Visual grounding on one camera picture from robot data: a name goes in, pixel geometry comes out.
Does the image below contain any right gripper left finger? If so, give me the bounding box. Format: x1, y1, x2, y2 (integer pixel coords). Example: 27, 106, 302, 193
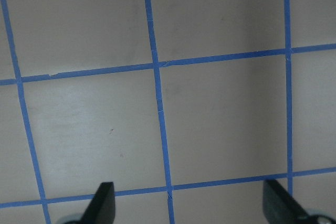
79, 182, 116, 224

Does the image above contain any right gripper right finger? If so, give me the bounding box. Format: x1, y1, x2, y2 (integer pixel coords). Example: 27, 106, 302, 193
262, 179, 318, 224

